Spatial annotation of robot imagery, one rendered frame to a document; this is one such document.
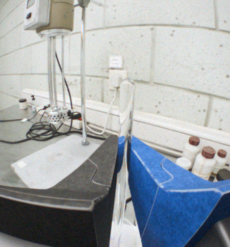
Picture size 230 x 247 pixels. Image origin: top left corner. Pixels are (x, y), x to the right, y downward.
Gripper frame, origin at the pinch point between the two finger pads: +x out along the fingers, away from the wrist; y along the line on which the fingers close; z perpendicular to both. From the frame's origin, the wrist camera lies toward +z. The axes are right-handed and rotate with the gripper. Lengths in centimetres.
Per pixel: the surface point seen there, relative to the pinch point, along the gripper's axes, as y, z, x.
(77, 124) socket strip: 15, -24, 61
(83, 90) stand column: 8.7, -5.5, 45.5
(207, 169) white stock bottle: -25.1, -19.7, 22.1
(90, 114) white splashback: 9, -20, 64
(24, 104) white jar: 59, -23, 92
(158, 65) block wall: -17, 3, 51
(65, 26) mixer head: 11.3, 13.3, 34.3
